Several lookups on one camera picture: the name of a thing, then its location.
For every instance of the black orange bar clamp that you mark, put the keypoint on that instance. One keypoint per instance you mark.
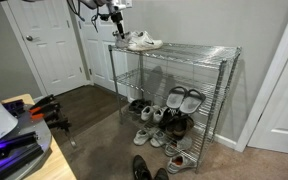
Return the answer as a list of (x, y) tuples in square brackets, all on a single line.
[(59, 124), (42, 100), (40, 112)]

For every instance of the silver door knob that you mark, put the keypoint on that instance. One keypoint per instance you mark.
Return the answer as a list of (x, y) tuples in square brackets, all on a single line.
[(29, 38)]

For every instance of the round metal base plate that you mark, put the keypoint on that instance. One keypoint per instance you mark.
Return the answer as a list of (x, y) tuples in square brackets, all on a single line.
[(40, 133)]

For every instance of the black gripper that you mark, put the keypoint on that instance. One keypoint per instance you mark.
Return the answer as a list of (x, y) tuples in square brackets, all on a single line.
[(118, 21)]

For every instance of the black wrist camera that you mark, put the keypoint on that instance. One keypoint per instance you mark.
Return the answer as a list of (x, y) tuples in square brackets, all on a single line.
[(104, 16)]

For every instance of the black lace-up shoe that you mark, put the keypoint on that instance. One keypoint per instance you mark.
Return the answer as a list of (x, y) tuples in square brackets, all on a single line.
[(161, 175), (140, 168)]

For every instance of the white low sneaker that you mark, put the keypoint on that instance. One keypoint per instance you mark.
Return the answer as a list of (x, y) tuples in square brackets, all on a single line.
[(140, 136), (158, 138)]

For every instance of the white door trim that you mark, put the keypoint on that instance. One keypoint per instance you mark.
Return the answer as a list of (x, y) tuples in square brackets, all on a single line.
[(268, 83)]

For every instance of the black low shoe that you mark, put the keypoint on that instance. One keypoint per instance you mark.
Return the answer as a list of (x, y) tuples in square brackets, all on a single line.
[(134, 106), (146, 103)]

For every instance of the grey sneaker orange insole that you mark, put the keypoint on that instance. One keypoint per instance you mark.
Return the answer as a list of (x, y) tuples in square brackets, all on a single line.
[(179, 163), (177, 145)]

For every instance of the white panel door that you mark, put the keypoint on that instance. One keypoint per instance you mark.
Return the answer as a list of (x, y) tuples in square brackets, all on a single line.
[(50, 50), (100, 60), (284, 116)]

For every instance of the black aluminium rail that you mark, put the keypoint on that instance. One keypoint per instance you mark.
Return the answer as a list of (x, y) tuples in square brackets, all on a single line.
[(14, 161), (10, 141), (12, 106)]

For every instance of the grey slide sandal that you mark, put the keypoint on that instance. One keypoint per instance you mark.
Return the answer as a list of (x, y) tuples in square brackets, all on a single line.
[(175, 97), (192, 101)]

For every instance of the white sneaker blue insole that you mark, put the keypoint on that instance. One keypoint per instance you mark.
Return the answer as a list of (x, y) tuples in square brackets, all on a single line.
[(147, 112), (159, 114)]

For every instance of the dark brown shoe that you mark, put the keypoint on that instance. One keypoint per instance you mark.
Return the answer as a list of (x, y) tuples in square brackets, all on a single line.
[(179, 128), (165, 119)]

